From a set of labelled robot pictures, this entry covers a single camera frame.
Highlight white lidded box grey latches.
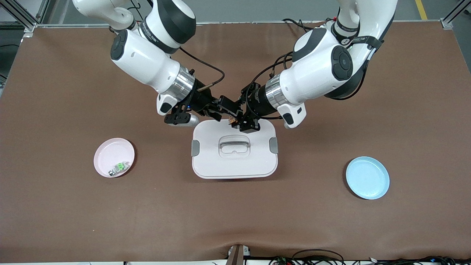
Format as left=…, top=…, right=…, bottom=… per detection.
left=191, top=118, right=279, bottom=180

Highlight brown table mat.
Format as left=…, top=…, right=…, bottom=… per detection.
left=0, top=21, right=471, bottom=262

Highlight pink round plate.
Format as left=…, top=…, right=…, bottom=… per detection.
left=93, top=138, right=135, bottom=179

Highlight blue round plate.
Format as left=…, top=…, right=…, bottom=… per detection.
left=346, top=156, right=390, bottom=200

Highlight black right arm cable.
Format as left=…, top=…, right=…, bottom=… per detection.
left=178, top=46, right=226, bottom=91

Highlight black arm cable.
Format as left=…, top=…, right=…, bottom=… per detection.
left=178, top=46, right=226, bottom=91
left=246, top=52, right=295, bottom=120

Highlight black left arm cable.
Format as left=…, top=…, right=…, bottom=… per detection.
left=246, top=52, right=295, bottom=120

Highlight black left base cable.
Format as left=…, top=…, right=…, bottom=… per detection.
left=282, top=18, right=313, bottom=32

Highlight green switch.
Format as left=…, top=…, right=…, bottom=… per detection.
left=108, top=161, right=130, bottom=176

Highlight metal table edge bracket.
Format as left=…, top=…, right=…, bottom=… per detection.
left=226, top=244, right=251, bottom=265

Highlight aluminium frame profile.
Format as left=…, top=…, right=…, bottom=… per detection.
left=442, top=0, right=471, bottom=30
left=0, top=0, right=50, bottom=33

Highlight black cable bundle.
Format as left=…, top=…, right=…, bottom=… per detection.
left=269, top=249, right=471, bottom=265

